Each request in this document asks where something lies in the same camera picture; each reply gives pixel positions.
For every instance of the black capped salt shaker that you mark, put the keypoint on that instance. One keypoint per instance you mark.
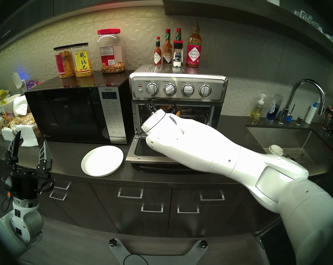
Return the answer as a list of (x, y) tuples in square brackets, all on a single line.
[(177, 56)]

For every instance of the bagged bread loaf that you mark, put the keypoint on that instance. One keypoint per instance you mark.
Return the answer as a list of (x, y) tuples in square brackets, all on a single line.
[(25, 121)]

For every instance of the yellow soap pump dispenser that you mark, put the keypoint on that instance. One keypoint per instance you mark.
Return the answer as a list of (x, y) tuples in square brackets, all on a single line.
[(256, 114)]

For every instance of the dark wood wall shelf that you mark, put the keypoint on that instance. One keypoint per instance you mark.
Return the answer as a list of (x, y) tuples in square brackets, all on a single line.
[(224, 10)]

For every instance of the white round plate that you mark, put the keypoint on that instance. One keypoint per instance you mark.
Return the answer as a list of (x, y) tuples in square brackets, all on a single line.
[(101, 161)]

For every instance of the medium orange Tabasco bottle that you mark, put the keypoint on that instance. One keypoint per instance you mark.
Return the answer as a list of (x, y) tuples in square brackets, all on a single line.
[(167, 56)]

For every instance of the dark wood upper cabinet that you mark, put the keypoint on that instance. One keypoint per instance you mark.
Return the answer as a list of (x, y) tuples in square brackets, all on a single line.
[(31, 5)]

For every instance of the dark glass jar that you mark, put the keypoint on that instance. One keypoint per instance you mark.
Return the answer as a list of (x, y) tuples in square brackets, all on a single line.
[(328, 119)]

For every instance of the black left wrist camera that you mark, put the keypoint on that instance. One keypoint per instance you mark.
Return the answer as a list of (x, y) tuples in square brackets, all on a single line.
[(8, 184)]

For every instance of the large Tabasco sauce bottle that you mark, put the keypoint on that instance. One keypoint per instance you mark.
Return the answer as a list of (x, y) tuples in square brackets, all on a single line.
[(194, 53)]

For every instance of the purple snack bag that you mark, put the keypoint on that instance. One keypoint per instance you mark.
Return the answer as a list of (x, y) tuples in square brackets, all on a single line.
[(33, 85)]

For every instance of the crumpled white paper bag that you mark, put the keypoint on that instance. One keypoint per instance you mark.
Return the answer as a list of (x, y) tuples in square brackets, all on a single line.
[(20, 105)]

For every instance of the yellow banana bunch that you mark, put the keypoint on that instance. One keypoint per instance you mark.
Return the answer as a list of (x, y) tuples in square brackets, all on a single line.
[(0, 95)]

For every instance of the blue dish soap bottle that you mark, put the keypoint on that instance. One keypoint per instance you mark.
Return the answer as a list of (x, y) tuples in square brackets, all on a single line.
[(272, 111)]

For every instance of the small metal sink button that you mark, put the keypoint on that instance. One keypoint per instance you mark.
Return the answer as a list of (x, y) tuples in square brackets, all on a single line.
[(299, 121)]

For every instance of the snack jar yellow label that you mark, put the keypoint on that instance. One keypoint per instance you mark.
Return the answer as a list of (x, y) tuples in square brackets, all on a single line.
[(83, 61)]

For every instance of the clear drinking glasses row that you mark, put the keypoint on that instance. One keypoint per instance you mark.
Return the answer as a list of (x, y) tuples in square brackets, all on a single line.
[(307, 20)]

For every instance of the small red Tabasco bottle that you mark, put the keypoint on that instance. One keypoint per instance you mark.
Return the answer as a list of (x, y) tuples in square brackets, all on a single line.
[(158, 57)]

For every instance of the chrome gooseneck faucet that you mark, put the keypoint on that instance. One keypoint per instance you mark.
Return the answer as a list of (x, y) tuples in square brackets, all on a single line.
[(293, 94)]

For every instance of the green label Tabasco bottle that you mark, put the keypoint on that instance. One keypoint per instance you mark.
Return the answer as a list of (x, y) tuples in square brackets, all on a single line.
[(178, 34)]

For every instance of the snack jar red label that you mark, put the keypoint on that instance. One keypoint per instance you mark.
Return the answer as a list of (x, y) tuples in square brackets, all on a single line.
[(62, 64)]

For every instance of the stainless steel toaster oven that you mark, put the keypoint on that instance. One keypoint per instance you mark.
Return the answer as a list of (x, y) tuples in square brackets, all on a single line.
[(177, 79)]

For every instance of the black base knob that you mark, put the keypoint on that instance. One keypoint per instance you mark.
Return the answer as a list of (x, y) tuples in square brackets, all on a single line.
[(112, 242), (203, 244)]

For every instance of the black microwave oven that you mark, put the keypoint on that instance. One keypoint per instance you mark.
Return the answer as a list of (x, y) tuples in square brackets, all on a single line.
[(69, 115)]

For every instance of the glass toaster oven door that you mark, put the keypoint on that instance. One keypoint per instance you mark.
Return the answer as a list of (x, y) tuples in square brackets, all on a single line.
[(140, 149)]

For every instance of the paper coffee cup white lid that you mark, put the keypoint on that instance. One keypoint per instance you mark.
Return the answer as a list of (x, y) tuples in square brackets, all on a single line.
[(275, 149)]

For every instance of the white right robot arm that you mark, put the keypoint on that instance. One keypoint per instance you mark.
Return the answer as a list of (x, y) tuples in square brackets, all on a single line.
[(210, 148)]

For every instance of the large jar red lid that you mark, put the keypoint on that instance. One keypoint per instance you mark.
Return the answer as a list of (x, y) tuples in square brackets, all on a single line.
[(110, 54)]

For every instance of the white bottle blue cap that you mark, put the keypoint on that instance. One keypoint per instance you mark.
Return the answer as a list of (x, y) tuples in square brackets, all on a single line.
[(310, 115)]

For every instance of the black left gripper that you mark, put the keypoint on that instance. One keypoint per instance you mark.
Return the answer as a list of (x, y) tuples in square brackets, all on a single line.
[(25, 184)]

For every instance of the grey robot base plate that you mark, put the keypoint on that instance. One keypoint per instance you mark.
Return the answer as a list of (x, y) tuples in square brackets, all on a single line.
[(155, 259)]

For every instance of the white paper wall note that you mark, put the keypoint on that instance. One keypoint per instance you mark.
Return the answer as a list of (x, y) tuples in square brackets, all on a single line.
[(17, 80)]

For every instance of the white bowl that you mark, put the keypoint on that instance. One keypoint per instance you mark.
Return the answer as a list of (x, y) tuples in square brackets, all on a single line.
[(9, 104)]

